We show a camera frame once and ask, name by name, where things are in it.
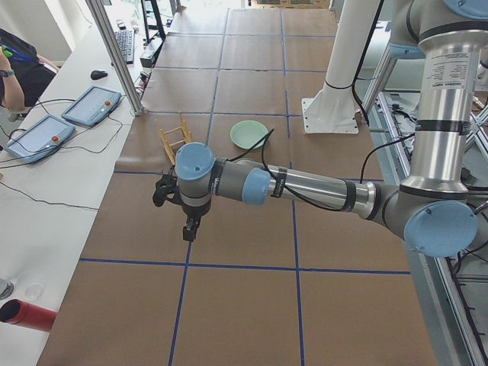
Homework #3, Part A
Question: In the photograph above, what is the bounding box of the wooden plate rack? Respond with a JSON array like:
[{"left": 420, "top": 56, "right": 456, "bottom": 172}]
[{"left": 159, "top": 112, "right": 193, "bottom": 165}]

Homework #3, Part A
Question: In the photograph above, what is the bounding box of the light green plate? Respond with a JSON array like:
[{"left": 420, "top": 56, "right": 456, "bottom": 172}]
[{"left": 230, "top": 120, "right": 268, "bottom": 149}]

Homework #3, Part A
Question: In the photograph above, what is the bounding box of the red bottle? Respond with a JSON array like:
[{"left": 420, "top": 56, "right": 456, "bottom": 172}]
[{"left": 1, "top": 299, "right": 57, "bottom": 332}]

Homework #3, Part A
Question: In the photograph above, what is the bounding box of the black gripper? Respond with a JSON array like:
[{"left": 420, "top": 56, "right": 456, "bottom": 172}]
[{"left": 182, "top": 201, "right": 210, "bottom": 241}]

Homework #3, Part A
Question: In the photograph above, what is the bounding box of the blue teach pendant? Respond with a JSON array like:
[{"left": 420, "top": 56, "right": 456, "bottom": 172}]
[
  {"left": 61, "top": 85, "right": 121, "bottom": 127},
  {"left": 5, "top": 114, "right": 75, "bottom": 164}
]

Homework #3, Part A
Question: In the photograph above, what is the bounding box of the black keyboard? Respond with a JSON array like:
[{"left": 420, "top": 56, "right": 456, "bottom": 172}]
[{"left": 114, "top": 29, "right": 134, "bottom": 64}]

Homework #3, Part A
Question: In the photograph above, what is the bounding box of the white camera pillar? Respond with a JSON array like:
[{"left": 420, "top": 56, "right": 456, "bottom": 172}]
[{"left": 302, "top": 0, "right": 383, "bottom": 134}]

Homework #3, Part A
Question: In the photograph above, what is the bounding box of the clear plastic lid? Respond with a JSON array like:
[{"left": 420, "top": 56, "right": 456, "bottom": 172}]
[{"left": 24, "top": 282, "right": 45, "bottom": 302}]

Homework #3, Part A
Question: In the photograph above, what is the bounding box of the black computer mouse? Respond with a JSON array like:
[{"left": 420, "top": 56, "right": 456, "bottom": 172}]
[{"left": 90, "top": 69, "right": 108, "bottom": 81}]

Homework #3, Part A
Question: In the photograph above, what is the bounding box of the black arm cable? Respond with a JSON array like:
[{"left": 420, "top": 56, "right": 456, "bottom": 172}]
[{"left": 224, "top": 128, "right": 344, "bottom": 213}]

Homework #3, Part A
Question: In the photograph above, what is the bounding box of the person in black shirt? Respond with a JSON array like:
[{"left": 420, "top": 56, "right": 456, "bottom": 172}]
[{"left": 1, "top": 29, "right": 60, "bottom": 111}]

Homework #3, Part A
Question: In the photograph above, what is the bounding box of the aluminium frame post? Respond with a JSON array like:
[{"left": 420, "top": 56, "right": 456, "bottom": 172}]
[{"left": 85, "top": 0, "right": 144, "bottom": 116}]

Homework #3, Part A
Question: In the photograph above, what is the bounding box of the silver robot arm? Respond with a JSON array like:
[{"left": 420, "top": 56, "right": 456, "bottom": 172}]
[{"left": 173, "top": 1, "right": 487, "bottom": 257}]

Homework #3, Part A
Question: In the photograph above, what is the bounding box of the far blue teach pendant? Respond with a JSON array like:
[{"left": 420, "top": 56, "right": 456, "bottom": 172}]
[{"left": 61, "top": 85, "right": 121, "bottom": 127}]

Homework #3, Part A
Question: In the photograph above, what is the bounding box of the near blue teach pendant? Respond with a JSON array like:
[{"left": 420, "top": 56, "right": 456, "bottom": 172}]
[{"left": 5, "top": 114, "right": 75, "bottom": 164}]

